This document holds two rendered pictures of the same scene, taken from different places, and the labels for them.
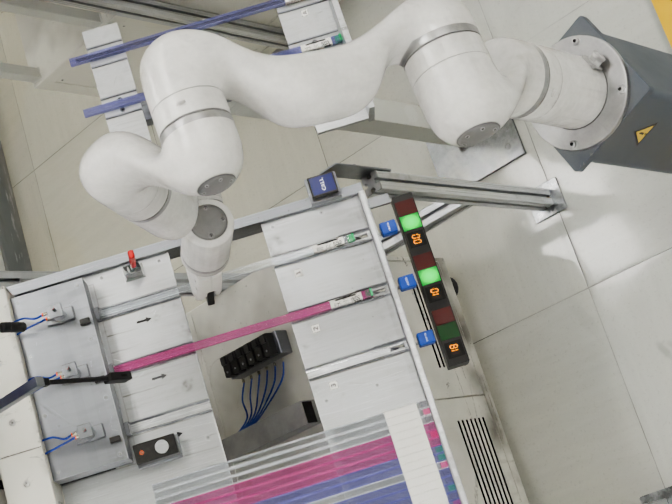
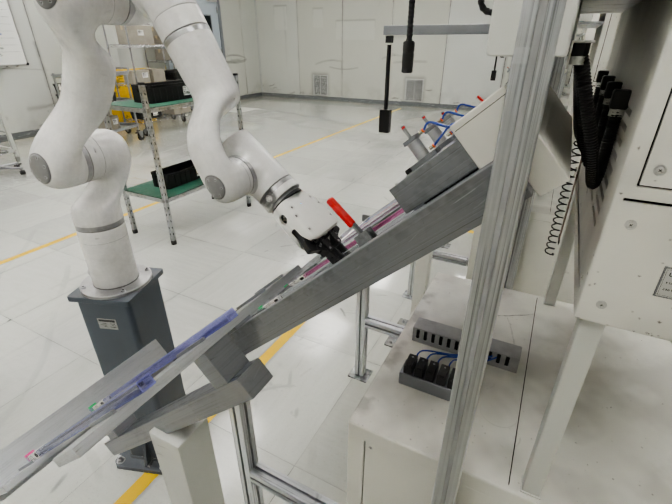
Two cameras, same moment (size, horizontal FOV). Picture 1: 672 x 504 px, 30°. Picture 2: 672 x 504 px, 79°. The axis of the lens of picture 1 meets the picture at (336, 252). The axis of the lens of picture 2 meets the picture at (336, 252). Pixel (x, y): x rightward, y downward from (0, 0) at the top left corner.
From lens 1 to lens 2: 2.58 m
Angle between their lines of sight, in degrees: 97
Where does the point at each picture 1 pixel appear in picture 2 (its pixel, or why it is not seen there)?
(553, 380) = not seen: hidden behind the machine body
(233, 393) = (492, 394)
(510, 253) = not seen: outside the picture
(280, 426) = (443, 328)
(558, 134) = (143, 275)
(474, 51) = not seen: hidden behind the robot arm
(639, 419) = (335, 402)
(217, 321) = (471, 448)
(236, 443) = (498, 347)
